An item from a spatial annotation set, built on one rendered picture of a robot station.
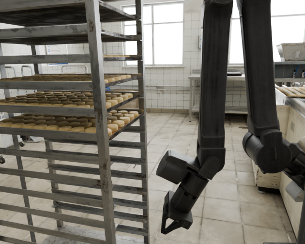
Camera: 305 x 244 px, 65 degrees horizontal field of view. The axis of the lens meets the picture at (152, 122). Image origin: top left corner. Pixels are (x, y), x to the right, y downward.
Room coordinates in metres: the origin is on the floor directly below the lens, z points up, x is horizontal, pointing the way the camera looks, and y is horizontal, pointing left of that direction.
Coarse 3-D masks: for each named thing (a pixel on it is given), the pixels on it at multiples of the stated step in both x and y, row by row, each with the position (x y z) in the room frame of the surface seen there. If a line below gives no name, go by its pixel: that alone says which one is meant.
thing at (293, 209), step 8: (296, 112) 1.66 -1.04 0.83; (296, 120) 1.63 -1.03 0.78; (304, 120) 1.47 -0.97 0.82; (288, 128) 1.82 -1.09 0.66; (296, 128) 1.60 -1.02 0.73; (304, 128) 1.44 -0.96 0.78; (288, 136) 1.79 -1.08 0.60; (296, 136) 1.58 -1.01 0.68; (280, 184) 1.83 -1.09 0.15; (280, 192) 1.80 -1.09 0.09; (288, 200) 1.55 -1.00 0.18; (288, 208) 1.52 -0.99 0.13; (296, 208) 1.35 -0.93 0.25; (288, 216) 1.59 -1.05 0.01; (296, 216) 1.33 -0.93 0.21; (296, 224) 1.31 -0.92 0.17; (296, 232) 1.29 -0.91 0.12; (296, 240) 1.35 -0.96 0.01
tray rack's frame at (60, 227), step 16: (0, 48) 1.16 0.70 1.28; (32, 48) 1.36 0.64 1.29; (0, 64) 1.15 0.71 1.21; (16, 144) 1.16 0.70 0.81; (48, 144) 1.35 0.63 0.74; (16, 160) 1.14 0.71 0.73; (48, 160) 1.36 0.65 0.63; (32, 224) 1.17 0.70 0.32; (32, 240) 1.15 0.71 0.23; (48, 240) 1.24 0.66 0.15; (64, 240) 1.23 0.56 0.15; (128, 240) 1.22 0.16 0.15
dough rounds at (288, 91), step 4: (280, 88) 2.28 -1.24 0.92; (284, 88) 2.29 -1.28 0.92; (288, 88) 2.28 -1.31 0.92; (292, 88) 2.32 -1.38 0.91; (296, 88) 2.26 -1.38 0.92; (300, 88) 2.30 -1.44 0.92; (304, 88) 2.24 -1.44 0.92; (284, 92) 2.09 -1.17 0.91; (288, 92) 1.99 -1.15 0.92; (292, 92) 2.07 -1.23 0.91; (296, 92) 1.98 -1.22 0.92; (300, 92) 2.05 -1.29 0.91; (304, 92) 1.99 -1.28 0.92; (304, 96) 1.84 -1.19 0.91
